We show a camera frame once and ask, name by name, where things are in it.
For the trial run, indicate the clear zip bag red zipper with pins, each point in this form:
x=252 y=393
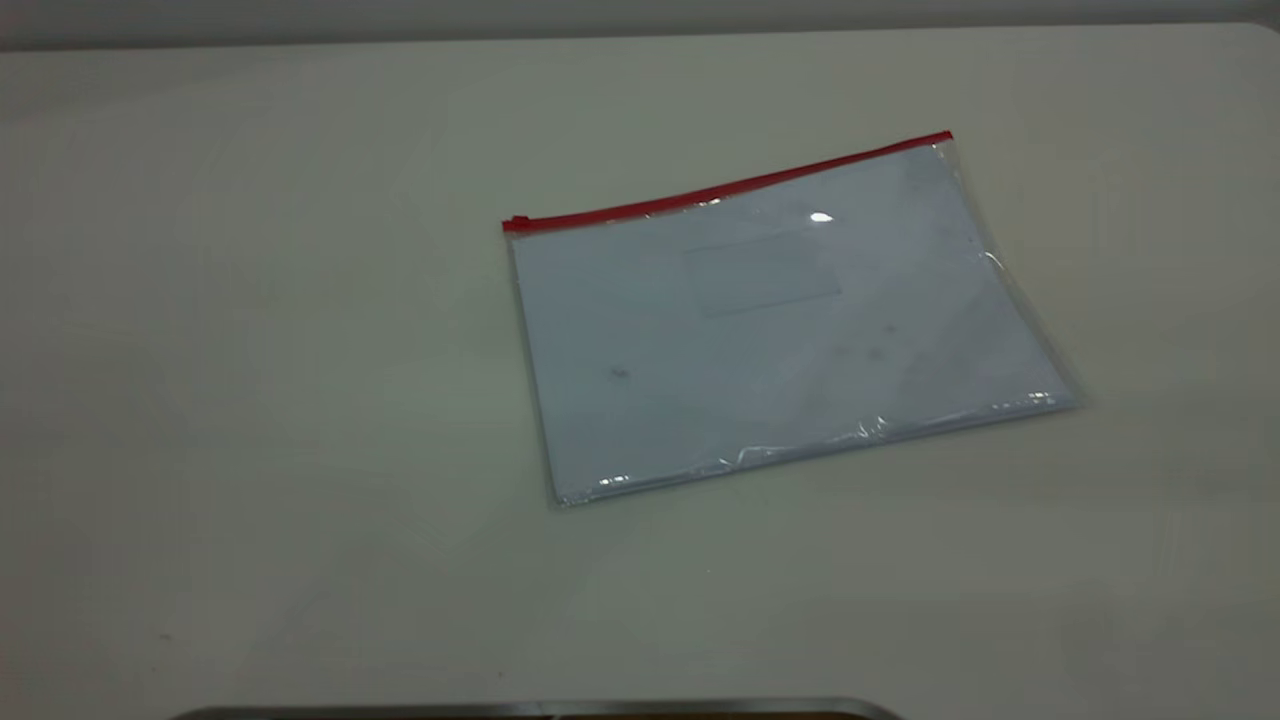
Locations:
x=780 y=330

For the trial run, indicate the red zipper slider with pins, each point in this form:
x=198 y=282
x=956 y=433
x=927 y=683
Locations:
x=517 y=223

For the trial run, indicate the silver metal rim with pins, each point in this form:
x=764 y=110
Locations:
x=540 y=709

